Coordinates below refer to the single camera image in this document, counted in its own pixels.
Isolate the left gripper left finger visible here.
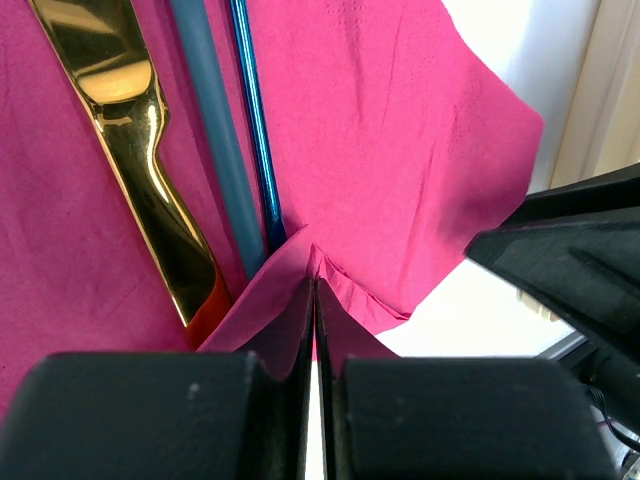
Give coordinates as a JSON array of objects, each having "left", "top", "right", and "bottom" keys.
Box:
[{"left": 1, "top": 280, "right": 314, "bottom": 479}]

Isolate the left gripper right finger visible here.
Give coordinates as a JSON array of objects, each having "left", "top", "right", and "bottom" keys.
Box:
[{"left": 315, "top": 279, "right": 616, "bottom": 479}]

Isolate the gold metal knife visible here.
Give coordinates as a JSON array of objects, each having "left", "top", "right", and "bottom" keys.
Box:
[{"left": 31, "top": 1, "right": 231, "bottom": 348}]

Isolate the pink paper napkin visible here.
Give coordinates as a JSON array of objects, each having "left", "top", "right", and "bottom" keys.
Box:
[{"left": 1, "top": 1, "right": 543, "bottom": 404}]

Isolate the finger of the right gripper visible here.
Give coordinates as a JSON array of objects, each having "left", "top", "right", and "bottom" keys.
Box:
[{"left": 465, "top": 164, "right": 639, "bottom": 432}]

